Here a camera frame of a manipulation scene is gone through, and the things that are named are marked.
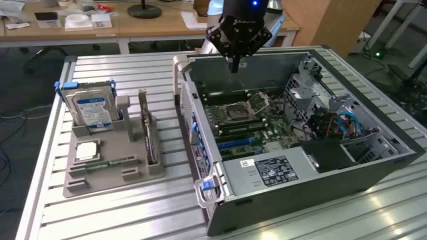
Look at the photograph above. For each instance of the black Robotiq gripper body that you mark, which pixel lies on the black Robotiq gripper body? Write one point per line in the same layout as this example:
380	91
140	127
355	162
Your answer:
241	30

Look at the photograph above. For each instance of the graphics card with metal bracket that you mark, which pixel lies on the graphics card with metal bracket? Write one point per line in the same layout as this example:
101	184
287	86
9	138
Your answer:
149	140

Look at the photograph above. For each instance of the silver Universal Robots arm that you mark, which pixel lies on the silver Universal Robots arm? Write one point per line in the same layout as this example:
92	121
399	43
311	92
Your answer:
209	40

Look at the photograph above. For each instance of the white paper stack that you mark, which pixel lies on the white paper stack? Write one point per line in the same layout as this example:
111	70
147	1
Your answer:
193	22

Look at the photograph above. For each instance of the brown cardboard box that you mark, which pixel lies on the brown cardboard box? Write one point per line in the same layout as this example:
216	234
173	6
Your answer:
200	8

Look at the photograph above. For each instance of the wooden desk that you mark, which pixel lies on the wooden desk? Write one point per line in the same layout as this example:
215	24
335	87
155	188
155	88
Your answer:
149	27

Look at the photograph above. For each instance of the wooden cabinet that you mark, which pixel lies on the wooden cabinet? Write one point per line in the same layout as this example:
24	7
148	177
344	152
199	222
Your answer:
333	25

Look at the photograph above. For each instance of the black round lamp base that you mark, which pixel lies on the black round lamp base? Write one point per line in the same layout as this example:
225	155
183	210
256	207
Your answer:
144	12

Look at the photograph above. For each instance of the open socket cover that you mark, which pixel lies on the open socket cover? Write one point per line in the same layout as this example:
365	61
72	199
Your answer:
260	100

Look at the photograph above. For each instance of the silver metal disk bay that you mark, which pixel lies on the silver metal disk bay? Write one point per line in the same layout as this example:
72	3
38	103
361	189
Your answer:
301	100

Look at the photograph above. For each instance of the CPU socket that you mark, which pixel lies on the CPU socket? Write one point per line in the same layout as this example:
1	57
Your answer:
237	110

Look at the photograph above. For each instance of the plain white box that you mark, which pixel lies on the plain white box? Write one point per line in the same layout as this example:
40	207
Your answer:
100	21

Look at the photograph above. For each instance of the device with green light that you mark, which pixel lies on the device with green light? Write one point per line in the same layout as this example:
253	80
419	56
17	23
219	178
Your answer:
377	54

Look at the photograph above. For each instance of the red small packet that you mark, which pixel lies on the red small packet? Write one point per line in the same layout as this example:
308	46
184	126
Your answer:
104	8

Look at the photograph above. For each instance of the green motherboard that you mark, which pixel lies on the green motherboard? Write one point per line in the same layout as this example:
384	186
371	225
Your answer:
276	130

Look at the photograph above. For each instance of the blue expansion slot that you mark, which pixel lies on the blue expansion slot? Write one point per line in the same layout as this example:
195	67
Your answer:
233	143

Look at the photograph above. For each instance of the hard disk with blue label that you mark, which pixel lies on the hard disk with blue label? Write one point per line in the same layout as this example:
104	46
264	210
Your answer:
89	110

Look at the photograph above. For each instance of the white box with black top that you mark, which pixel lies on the white box with black top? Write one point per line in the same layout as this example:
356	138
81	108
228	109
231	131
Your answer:
46	20

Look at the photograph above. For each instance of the black chair base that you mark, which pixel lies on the black chair base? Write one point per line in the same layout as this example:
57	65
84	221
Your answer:
40	56

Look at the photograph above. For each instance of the grey power supply unit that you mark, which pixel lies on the grey power supply unit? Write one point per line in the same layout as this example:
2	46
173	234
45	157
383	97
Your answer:
243	180

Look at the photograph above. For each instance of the blue case latch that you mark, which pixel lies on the blue case latch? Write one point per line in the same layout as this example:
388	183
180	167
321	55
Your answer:
207	186

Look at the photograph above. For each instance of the white paper slip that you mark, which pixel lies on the white paper slip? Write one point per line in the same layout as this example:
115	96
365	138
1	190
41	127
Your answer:
16	25

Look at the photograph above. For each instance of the silver CPU chip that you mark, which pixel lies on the silver CPU chip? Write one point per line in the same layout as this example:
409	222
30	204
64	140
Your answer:
85	151

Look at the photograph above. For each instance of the green RAM stick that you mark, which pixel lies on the green RAM stick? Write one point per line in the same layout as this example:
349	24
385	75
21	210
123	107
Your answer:
107	165

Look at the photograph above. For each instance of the clear plastic bag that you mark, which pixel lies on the clear plastic bag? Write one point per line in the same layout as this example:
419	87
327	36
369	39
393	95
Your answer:
13	12

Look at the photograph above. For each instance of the open black PC case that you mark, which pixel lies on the open black PC case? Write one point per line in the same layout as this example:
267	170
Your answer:
300	195

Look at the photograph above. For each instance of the grey plastic parts rack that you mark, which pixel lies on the grey plastic parts rack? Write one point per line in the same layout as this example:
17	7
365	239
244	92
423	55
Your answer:
113	180

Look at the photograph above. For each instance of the white sticker on case wall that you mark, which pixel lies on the white sticker on case wall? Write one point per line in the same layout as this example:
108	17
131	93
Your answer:
243	65

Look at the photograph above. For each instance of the white table leg frame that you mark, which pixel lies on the white table leg frame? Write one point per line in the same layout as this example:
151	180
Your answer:
387	25

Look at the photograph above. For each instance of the blue disk carrier bracket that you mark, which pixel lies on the blue disk carrier bracket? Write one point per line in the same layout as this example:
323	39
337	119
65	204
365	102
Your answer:
69	85

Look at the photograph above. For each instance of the black plastic air duct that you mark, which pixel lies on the black plastic air duct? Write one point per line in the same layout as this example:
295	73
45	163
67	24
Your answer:
328	155

